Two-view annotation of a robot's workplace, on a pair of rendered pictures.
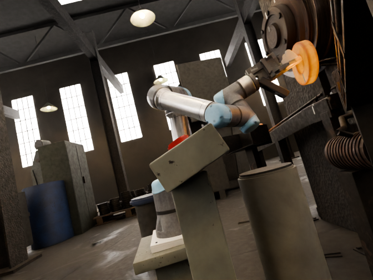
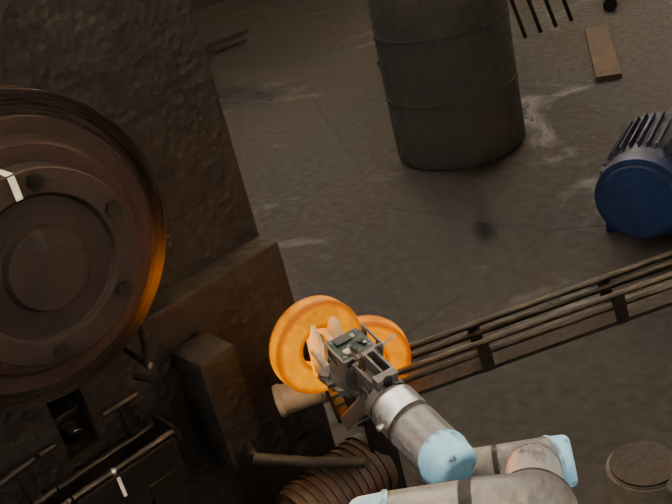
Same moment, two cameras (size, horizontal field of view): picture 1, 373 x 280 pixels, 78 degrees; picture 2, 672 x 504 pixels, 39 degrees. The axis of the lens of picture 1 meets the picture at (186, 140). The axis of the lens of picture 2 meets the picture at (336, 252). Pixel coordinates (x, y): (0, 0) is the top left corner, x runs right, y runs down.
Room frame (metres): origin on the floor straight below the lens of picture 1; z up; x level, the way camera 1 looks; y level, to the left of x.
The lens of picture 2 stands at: (1.49, 0.63, 1.62)
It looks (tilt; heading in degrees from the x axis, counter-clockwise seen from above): 26 degrees down; 236
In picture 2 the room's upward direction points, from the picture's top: 14 degrees counter-clockwise
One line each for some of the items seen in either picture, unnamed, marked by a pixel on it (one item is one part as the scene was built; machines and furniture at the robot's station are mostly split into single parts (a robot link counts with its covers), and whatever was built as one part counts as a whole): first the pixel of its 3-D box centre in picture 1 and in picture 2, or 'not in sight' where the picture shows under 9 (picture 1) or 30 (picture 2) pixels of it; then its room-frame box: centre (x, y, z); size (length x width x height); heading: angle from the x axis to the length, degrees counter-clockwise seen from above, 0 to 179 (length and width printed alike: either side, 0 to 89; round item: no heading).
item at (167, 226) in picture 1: (171, 219); not in sight; (0.99, 0.14, 0.37); 0.15 x 0.15 x 0.10
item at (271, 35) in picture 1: (276, 35); (42, 265); (1.15, -0.60, 1.11); 0.28 x 0.06 x 0.28; 2
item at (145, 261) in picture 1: (176, 241); not in sight; (0.99, 0.15, 0.28); 0.32 x 0.32 x 0.04; 8
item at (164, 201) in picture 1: (167, 191); not in sight; (1.00, 0.13, 0.49); 0.13 x 0.12 x 0.14; 136
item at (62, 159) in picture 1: (71, 187); not in sight; (3.96, 2.14, 0.75); 0.70 x 0.48 x 1.50; 2
